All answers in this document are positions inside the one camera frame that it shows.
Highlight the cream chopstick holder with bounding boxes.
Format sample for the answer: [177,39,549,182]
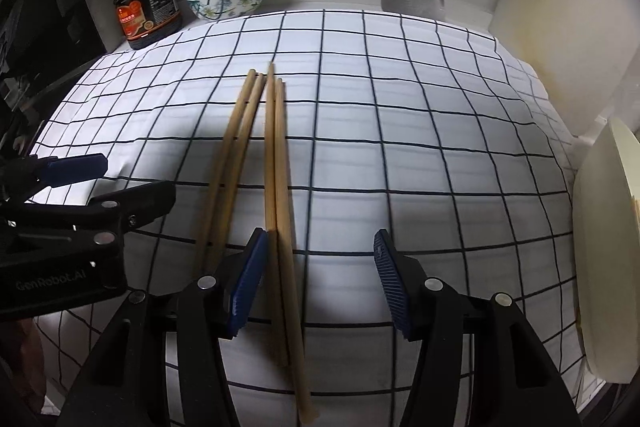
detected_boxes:
[571,117,640,384]

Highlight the white black checked cloth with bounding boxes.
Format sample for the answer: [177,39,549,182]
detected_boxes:
[27,9,577,427]

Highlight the black stove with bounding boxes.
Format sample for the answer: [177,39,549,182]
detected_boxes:
[0,0,116,160]

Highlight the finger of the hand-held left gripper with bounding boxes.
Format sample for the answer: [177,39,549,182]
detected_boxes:
[0,153,109,206]
[0,180,177,258]

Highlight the person's left forearm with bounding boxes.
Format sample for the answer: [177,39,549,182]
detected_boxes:
[0,314,48,415]

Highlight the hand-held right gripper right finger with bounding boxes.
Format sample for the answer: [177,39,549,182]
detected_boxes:
[373,228,582,427]

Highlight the long wooden chopstick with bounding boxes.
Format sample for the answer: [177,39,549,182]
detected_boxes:
[205,73,266,279]
[264,62,291,368]
[192,68,257,275]
[275,78,321,426]

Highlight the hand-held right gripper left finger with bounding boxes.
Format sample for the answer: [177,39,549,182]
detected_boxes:
[56,227,270,427]

